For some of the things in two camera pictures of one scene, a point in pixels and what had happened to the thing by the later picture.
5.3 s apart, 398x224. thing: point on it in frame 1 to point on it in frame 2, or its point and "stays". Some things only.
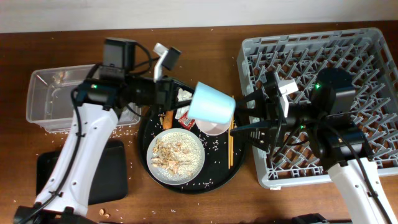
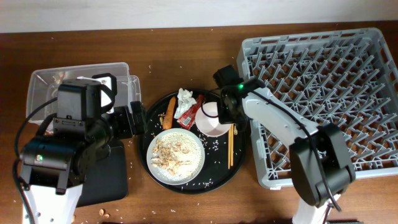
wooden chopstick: [230, 147] stays
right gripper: [273, 126] to [222, 115]
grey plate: [175, 156] stays
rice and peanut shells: [176, 156] stays
